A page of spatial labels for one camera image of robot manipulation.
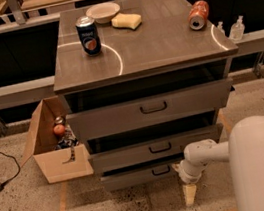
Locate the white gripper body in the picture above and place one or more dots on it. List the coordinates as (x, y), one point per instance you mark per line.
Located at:
(187, 176)

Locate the grey bottom drawer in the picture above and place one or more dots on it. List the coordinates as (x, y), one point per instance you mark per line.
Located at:
(140, 173)

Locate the grey drawer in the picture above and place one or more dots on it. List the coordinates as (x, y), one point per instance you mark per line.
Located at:
(140, 173)
(153, 110)
(151, 150)

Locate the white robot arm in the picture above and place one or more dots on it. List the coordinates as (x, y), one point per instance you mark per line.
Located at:
(244, 151)

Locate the grey middle drawer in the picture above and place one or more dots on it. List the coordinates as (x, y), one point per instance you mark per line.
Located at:
(151, 150)

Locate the grey top drawer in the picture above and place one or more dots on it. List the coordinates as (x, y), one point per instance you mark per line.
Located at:
(153, 110)

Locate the grey drawer cabinet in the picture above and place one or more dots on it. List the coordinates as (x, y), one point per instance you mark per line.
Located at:
(162, 55)

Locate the cardboard box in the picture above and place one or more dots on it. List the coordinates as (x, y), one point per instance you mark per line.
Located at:
(42, 145)

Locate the red apple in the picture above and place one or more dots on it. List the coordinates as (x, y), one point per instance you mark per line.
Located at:
(59, 130)

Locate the can in cardboard box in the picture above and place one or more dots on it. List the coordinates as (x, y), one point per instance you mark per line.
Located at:
(59, 120)

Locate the clear sanitizer bottle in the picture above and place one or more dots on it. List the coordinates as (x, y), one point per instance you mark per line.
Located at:
(237, 30)

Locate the yellow sponge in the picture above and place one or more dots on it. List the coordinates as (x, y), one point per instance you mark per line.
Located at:
(129, 21)

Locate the orange soda can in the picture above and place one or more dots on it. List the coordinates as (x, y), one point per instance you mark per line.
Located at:
(198, 15)

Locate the blue pepsi can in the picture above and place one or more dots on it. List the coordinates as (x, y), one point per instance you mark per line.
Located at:
(88, 35)

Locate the white bowl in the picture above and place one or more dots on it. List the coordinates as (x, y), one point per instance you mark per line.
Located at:
(104, 12)

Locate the grey metal rail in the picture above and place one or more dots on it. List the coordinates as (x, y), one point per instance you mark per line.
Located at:
(35, 90)

